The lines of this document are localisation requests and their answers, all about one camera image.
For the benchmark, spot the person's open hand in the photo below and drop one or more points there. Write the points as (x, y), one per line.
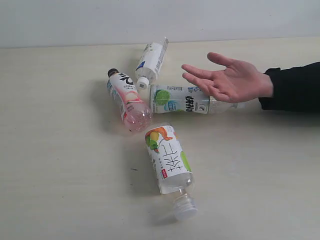
(239, 82)

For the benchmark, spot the white blue label bottle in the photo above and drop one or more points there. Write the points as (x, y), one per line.
(151, 61)

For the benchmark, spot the pink peach drink bottle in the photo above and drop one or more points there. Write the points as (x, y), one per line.
(135, 113)

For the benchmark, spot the fruit label clear bottle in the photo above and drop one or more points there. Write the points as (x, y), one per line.
(173, 173)

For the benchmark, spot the black sleeved forearm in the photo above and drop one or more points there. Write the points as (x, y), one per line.
(296, 89)

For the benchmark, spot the lime label clear bottle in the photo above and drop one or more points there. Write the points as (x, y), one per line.
(166, 99)

